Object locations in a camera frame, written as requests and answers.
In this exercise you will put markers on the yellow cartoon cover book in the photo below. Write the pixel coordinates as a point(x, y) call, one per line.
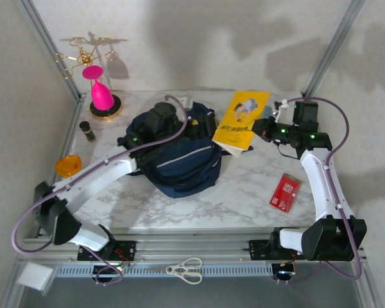
point(240, 122)

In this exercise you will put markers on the navy blue backpack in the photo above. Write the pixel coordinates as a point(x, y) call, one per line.
point(186, 170)

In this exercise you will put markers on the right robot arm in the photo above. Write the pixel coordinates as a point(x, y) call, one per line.
point(317, 179)

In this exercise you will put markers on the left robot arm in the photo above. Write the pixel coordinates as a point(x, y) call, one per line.
point(99, 174)

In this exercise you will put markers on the pink goblet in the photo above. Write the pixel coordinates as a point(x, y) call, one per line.
point(101, 94)

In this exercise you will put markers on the small dark brown bottle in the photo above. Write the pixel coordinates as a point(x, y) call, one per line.
point(88, 131)

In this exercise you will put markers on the orange funnel cup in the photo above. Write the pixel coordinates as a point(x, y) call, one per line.
point(68, 165)

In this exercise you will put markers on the small controller circuit board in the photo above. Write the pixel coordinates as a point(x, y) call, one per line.
point(284, 272)
point(114, 272)

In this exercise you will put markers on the white pad in plastic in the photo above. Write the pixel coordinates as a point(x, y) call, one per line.
point(33, 276)

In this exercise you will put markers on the aluminium side rail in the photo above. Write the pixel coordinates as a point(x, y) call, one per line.
point(72, 131)
point(315, 128)

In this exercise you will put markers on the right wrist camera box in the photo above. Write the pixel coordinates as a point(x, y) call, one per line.
point(280, 107)

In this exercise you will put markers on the right aluminium frame post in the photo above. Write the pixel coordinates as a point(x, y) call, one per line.
point(335, 41)

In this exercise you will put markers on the aluminium frame post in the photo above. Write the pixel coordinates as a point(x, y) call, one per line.
point(335, 41)
point(51, 48)

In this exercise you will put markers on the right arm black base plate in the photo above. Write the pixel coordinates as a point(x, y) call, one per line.
point(260, 250)

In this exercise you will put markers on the aluminium cross rail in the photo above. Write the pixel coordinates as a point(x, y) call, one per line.
point(192, 248)

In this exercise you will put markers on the left aluminium frame post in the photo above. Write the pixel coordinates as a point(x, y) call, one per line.
point(51, 48)

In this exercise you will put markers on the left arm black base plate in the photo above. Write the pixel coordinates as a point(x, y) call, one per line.
point(125, 250)

